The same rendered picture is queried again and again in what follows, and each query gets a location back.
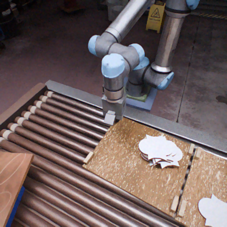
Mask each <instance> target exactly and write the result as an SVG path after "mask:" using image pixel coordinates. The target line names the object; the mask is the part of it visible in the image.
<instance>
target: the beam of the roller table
mask: <svg viewBox="0 0 227 227"><path fill-rule="evenodd" d="M45 84H46V85H47V87H48V90H49V91H51V92H55V93H56V94H59V95H61V96H64V97H66V98H70V99H73V100H75V101H77V102H80V103H84V104H86V105H90V106H91V107H94V108H97V109H100V110H102V97H99V96H96V95H94V94H90V93H87V92H84V91H81V90H79V89H76V88H73V87H70V86H66V85H64V84H61V83H58V82H54V81H51V80H49V81H48V82H46V83H45ZM123 117H124V118H126V119H129V120H132V121H134V122H137V123H139V124H141V125H145V126H148V127H150V128H152V129H155V130H159V131H161V132H164V133H166V134H169V135H172V136H175V137H178V138H180V139H183V140H186V141H189V142H191V143H194V144H197V145H201V146H203V147H205V148H207V149H211V150H214V151H216V152H219V153H222V154H225V155H227V139H224V138H221V137H217V136H215V135H212V134H209V133H206V132H204V131H201V130H197V129H194V128H190V127H189V126H185V125H182V124H179V123H176V122H174V121H171V120H167V119H164V118H161V117H159V116H156V115H152V114H149V113H146V112H144V111H141V110H137V109H135V108H131V107H128V106H126V110H125V113H124V116H123Z"/></svg>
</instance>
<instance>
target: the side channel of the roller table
mask: <svg viewBox="0 0 227 227"><path fill-rule="evenodd" d="M46 91H49V90H48V87H47V85H46V84H43V83H38V84H37V85H36V86H35V87H33V88H32V89H31V90H29V92H27V93H26V94H25V95H23V96H22V97H21V98H20V99H18V100H17V101H16V102H15V103H14V104H12V105H11V106H10V107H9V108H8V109H6V110H5V111H4V112H3V113H2V114H0V132H1V131H2V130H3V129H7V130H8V124H10V123H15V119H16V117H18V116H20V117H22V116H21V114H22V112H23V111H28V110H27V108H28V107H29V106H30V105H32V106H34V102H35V100H39V97H40V96H41V95H44V93H45V92H46ZM15 124H16V123H15Z"/></svg>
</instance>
